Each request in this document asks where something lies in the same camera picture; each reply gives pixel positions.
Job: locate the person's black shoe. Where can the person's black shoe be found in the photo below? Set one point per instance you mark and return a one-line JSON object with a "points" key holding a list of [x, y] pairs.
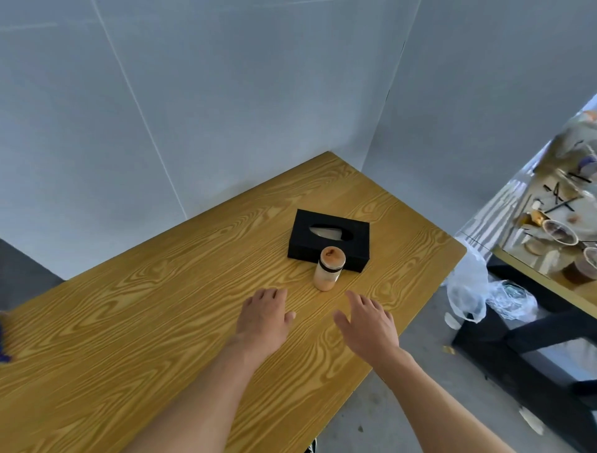
{"points": [[311, 446]]}

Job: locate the person's left hand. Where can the person's left hand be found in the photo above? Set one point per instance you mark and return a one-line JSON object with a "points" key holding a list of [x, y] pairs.
{"points": [[263, 326]]}

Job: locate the white paper scrap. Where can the white paper scrap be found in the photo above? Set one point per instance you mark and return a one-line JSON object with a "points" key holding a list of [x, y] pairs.
{"points": [[531, 421], [451, 321]]}

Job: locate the person's right forearm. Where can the person's right forearm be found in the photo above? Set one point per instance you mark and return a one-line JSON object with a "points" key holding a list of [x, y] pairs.
{"points": [[433, 410]]}

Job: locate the person's left middle finger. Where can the person's left middle finger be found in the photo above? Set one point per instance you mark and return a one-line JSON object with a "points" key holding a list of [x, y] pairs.
{"points": [[270, 294]]}

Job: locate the person's left little finger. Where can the person's left little finger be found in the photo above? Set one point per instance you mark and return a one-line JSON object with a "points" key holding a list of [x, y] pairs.
{"points": [[248, 303]]}

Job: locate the plastic cup with brown drink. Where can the plastic cup with brown drink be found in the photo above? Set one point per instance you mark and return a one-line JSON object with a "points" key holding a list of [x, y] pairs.
{"points": [[580, 270]]}

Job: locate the person's right middle finger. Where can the person's right middle finger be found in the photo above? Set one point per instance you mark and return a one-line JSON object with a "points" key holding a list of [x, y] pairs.
{"points": [[369, 305]]}

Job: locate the person's left thumb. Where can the person's left thumb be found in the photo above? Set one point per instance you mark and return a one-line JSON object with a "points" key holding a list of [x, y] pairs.
{"points": [[290, 318]]}

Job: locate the black chopsticks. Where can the black chopsticks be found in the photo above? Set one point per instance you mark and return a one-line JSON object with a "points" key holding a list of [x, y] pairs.
{"points": [[562, 204]]}

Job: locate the white plastic bag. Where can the white plastic bag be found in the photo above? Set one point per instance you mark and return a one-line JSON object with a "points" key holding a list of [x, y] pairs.
{"points": [[466, 289]]}

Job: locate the black tissue box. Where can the black tissue box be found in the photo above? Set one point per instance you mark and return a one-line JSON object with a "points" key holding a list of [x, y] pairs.
{"points": [[326, 252]]}

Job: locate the small jar with brown lid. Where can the small jar with brown lid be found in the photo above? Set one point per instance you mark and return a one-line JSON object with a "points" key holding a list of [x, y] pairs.
{"points": [[329, 270]]}

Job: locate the white tissue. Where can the white tissue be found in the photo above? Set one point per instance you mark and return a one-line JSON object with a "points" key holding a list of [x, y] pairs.
{"points": [[326, 232]]}

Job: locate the person's right hand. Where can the person's right hand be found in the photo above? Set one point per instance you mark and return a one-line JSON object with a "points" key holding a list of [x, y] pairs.
{"points": [[371, 336]]}

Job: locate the clear crumpled plastic bag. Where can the clear crumpled plastic bag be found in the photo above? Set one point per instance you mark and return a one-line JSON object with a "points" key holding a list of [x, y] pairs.
{"points": [[512, 301]]}

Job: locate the person's right thumb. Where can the person's right thumb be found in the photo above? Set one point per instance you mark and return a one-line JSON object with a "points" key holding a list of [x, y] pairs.
{"points": [[341, 322]]}

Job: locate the person's left forearm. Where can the person's left forearm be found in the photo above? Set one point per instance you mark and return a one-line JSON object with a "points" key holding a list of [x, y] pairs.
{"points": [[200, 401]]}

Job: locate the yellow scrap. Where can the yellow scrap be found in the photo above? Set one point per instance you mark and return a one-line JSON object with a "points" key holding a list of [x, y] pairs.
{"points": [[448, 349]]}

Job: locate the person's right little finger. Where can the person's right little finger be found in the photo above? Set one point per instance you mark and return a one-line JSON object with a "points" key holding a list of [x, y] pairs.
{"points": [[388, 320]]}

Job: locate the black table frame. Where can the black table frame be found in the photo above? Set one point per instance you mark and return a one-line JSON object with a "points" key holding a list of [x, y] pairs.
{"points": [[522, 368]]}

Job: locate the purple object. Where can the purple object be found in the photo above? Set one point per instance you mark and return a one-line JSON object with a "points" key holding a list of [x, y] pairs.
{"points": [[3, 340]]}

